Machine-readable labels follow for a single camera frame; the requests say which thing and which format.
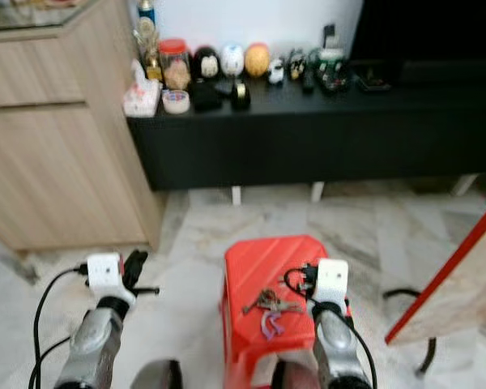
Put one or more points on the silver keys with purple tag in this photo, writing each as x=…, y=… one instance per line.
x=271, y=304

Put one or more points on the black bird figurine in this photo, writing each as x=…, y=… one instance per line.
x=296, y=65

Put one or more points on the black pouch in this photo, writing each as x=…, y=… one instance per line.
x=205, y=96

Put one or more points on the flat black tray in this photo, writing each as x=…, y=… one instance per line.
x=373, y=81

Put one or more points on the pink white tissue box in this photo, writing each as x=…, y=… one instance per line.
x=142, y=99

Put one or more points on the yellow round figurine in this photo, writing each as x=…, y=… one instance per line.
x=257, y=59

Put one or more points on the white tape roll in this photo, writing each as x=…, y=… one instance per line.
x=176, y=101

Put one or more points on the marble board with red edge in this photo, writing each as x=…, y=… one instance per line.
x=462, y=300

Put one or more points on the black tape dispenser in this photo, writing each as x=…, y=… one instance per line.
x=241, y=96

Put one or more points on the white round figurine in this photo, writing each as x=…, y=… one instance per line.
x=232, y=59

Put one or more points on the light wooden cabinet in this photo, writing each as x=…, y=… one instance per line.
x=49, y=162

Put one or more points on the black television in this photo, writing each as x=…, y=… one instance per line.
x=429, y=32

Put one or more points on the glass jar with red lid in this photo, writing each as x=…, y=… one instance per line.
x=175, y=65

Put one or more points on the small black remote control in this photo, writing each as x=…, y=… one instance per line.
x=308, y=79

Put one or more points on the black mouse figurine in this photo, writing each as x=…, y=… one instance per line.
x=206, y=63

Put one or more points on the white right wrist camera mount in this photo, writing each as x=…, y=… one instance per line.
x=334, y=279

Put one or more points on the red plastic stool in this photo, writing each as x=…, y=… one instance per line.
x=263, y=267

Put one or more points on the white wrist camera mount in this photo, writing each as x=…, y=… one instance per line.
x=104, y=271
x=334, y=279

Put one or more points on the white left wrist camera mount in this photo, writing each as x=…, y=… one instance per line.
x=104, y=271

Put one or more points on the green white mug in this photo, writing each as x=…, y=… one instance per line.
x=330, y=58

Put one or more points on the gold trophy with blue ball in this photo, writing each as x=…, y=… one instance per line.
x=146, y=44

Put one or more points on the black TV console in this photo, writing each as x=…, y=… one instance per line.
x=300, y=138

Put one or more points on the small panda figurine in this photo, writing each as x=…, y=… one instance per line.
x=276, y=71

